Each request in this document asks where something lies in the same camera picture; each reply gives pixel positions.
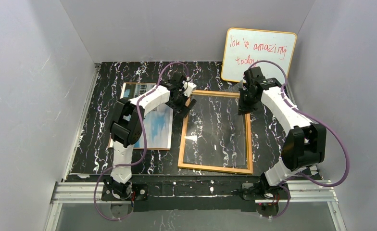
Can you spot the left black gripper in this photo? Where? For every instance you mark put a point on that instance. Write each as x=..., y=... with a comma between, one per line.
x=182, y=102

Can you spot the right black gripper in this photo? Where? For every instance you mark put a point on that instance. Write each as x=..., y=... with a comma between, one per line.
x=246, y=100

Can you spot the yellow wooden picture frame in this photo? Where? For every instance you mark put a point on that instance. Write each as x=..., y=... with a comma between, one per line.
x=182, y=137

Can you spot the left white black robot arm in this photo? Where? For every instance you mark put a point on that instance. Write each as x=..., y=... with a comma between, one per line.
x=127, y=125

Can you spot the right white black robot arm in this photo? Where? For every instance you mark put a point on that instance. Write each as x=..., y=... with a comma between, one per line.
x=305, y=140

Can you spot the building and sky photo board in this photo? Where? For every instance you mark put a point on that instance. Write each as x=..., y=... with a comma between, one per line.
x=158, y=122

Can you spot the whiteboard with red writing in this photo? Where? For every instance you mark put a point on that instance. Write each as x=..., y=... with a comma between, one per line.
x=245, y=46

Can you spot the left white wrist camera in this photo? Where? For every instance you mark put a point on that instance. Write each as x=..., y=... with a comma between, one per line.
x=188, y=88

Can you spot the aluminium rail with black bases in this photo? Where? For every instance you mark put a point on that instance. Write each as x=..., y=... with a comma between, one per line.
x=165, y=192

